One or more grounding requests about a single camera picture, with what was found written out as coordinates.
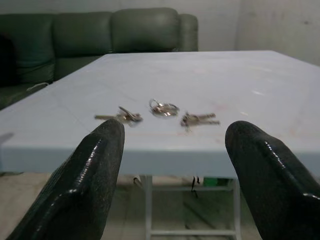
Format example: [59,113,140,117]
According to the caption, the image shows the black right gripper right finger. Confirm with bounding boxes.
[224,120,320,240]

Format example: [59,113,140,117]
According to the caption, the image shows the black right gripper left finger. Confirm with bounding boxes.
[6,118,126,240]

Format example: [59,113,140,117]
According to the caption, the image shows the silver keys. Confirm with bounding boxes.
[148,98,180,120]

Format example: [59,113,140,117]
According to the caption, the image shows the green plastic bin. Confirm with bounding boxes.
[202,176,235,187]

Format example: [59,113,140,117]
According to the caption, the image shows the light blue folding table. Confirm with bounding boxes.
[0,49,320,240]

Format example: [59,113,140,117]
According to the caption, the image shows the dark green leather sofa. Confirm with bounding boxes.
[0,6,199,111]

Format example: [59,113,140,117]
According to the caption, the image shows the white cord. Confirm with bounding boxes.
[26,81,50,92]

